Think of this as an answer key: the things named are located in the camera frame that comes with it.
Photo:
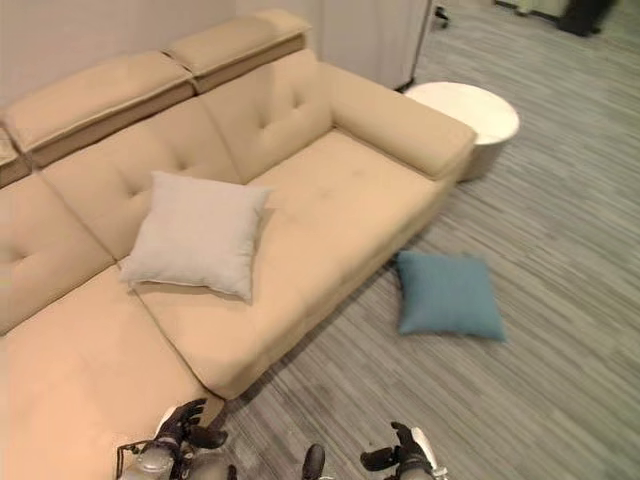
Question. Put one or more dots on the short beige sofa headrest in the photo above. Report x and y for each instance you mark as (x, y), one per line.
(235, 42)

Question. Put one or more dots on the wide beige sofa headrest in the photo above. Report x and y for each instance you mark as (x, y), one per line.
(95, 102)

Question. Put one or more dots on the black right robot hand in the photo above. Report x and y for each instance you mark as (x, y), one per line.
(410, 447)

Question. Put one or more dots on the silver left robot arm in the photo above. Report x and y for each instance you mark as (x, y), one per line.
(152, 462)

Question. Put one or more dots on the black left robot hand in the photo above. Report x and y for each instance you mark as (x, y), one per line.
(172, 427)

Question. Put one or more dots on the white cabinet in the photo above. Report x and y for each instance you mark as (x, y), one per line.
(537, 6)

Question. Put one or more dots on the blue square cushion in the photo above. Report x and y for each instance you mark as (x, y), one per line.
(445, 295)

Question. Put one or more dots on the white round side table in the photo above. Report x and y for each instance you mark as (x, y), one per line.
(475, 112)

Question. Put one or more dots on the light grey square cushion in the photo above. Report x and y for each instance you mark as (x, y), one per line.
(197, 235)

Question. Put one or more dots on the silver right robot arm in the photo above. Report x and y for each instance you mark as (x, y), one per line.
(420, 472)

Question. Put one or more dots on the person's legs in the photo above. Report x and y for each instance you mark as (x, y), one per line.
(587, 15)

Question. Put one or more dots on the silver robot left leg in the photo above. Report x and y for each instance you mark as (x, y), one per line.
(212, 467)

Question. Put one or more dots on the beige fabric sofa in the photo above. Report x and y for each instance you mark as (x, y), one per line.
(325, 200)

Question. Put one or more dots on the dark robot right foot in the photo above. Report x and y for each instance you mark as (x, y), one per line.
(315, 460)

